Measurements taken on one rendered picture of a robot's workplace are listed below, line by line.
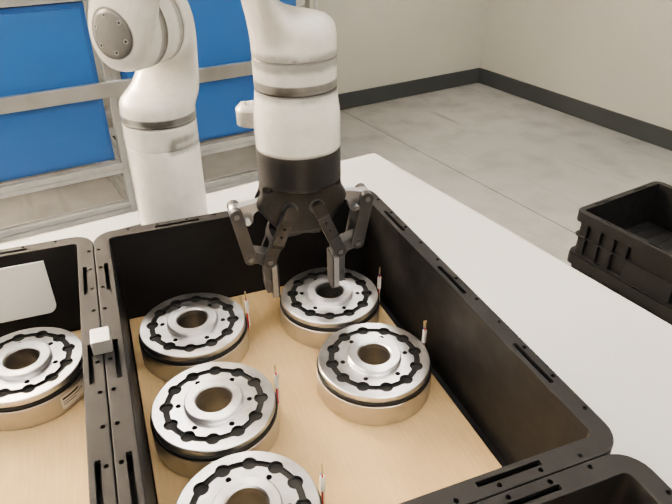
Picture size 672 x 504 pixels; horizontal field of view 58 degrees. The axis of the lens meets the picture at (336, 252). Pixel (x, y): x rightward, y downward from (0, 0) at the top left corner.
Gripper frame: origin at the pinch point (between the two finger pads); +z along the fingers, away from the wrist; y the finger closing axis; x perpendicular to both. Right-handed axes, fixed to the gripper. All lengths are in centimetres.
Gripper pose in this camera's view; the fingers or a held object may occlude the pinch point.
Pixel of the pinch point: (304, 276)
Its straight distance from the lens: 61.3
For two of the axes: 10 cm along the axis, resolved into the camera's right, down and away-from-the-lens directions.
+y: 9.6, -1.5, 2.3
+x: -2.7, -5.0, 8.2
